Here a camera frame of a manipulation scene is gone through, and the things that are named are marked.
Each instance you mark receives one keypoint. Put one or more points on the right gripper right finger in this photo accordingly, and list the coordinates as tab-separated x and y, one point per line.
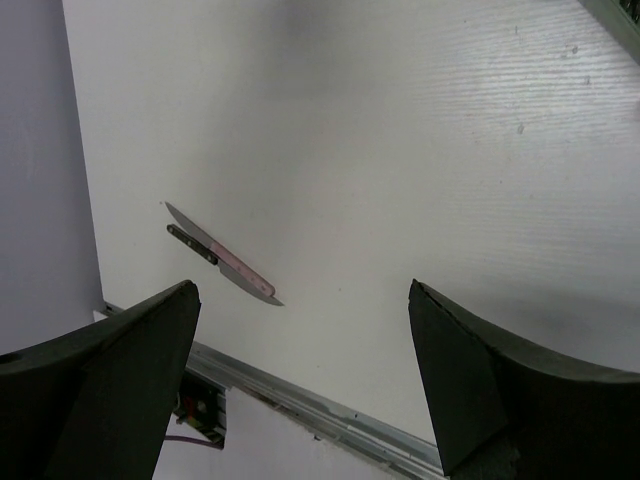
503	407

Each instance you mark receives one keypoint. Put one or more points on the pink handled knife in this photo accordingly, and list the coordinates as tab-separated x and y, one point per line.
224	254

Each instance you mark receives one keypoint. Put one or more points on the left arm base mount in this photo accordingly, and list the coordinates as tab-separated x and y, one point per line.
201	405

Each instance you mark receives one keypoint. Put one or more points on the dark handled knife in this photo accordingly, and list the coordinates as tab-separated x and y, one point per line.
224	269

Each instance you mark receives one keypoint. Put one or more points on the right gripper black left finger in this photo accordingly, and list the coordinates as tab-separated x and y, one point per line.
95	403

